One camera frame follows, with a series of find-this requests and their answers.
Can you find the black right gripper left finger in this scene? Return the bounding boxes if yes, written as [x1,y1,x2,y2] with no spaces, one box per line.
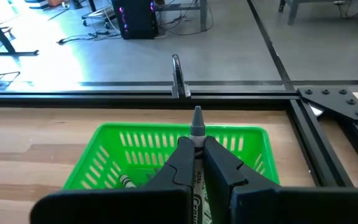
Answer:
[144,136,196,224]

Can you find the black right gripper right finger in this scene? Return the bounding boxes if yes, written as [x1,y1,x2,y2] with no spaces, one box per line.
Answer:
[203,135,282,224]

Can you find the green plastic basket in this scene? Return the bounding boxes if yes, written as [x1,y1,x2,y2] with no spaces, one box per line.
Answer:
[62,121,281,191]

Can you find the computer tower purple lights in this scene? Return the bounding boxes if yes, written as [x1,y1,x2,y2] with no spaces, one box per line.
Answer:
[111,0,159,40]

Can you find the black tripod stand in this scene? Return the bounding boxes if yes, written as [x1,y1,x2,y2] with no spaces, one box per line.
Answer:
[0,58,22,91]

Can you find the black floor stand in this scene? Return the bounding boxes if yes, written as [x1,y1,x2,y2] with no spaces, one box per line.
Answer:
[0,0,40,58]

